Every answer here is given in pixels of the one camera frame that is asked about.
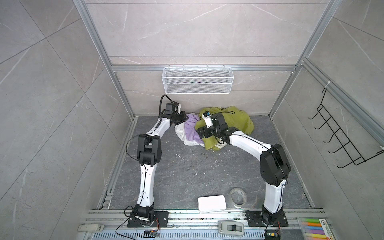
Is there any purple cloth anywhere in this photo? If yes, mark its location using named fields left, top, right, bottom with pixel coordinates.
left=183, top=113, right=205, bottom=147

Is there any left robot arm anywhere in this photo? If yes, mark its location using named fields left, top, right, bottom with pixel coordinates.
left=133, top=102, right=187, bottom=226

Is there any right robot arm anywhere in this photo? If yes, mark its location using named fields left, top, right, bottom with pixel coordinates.
left=197, top=111, right=291, bottom=226

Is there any white cloth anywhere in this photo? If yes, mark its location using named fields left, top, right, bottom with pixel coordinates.
left=175, top=123, right=200, bottom=146

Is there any green cloth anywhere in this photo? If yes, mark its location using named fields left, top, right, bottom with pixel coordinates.
left=195, top=106, right=255, bottom=151

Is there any clear tape roll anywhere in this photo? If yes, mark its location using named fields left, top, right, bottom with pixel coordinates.
left=229, top=188, right=248, bottom=209

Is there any white rectangular box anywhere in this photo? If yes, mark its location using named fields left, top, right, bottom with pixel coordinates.
left=198, top=195, right=227, bottom=214

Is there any grey handheld device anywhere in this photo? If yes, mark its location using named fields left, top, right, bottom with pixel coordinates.
left=218, top=221, right=245, bottom=236

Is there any coloured marker pack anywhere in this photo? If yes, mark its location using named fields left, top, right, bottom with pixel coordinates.
left=298, top=218, right=336, bottom=240

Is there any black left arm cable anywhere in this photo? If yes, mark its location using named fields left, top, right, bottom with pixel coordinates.
left=158, top=94, right=175, bottom=121

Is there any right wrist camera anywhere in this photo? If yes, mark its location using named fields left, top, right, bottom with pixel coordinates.
left=202, top=111, right=213, bottom=129

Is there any white wire mesh basket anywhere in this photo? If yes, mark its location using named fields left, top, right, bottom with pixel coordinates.
left=162, top=67, right=234, bottom=94

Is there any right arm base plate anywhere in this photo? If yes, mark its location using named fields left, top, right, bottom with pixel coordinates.
left=245, top=209, right=289, bottom=227

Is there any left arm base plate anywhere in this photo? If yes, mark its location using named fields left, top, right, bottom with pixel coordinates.
left=127, top=211, right=169, bottom=228

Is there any black wire hook rack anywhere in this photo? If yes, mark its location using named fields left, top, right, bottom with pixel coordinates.
left=308, top=88, right=384, bottom=169

